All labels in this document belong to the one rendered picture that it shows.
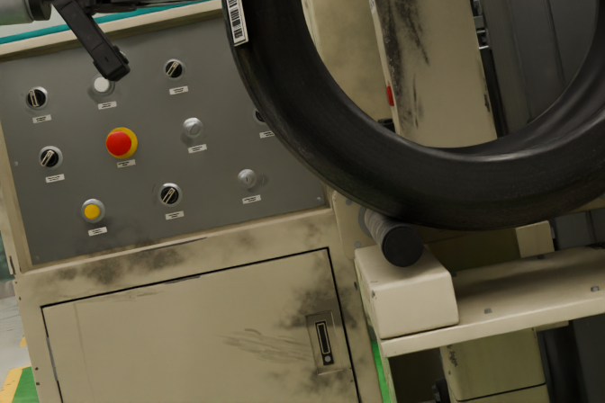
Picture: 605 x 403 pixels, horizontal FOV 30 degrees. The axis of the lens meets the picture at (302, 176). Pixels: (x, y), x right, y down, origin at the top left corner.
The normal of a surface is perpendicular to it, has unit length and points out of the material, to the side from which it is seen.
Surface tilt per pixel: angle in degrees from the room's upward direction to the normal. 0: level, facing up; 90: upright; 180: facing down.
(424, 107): 90
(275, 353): 90
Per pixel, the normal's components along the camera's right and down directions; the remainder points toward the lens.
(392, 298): 0.00, 0.05
